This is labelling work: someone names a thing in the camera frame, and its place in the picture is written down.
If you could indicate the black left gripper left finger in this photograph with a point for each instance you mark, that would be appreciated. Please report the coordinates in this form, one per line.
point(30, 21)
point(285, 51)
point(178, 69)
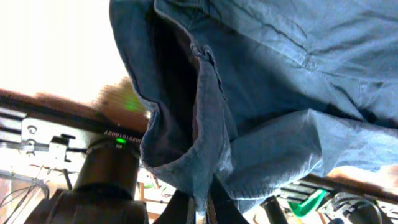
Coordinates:
point(180, 210)

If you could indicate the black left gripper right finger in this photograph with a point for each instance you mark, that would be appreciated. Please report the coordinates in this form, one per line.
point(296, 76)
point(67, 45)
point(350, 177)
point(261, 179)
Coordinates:
point(220, 207)

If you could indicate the dark blue denim shorts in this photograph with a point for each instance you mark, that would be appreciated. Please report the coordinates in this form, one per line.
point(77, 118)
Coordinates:
point(259, 94)

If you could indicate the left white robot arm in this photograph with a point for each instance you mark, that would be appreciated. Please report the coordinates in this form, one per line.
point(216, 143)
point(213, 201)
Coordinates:
point(104, 190)

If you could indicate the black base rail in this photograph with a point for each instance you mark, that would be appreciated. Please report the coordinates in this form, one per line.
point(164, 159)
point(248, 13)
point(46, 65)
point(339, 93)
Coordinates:
point(54, 141)

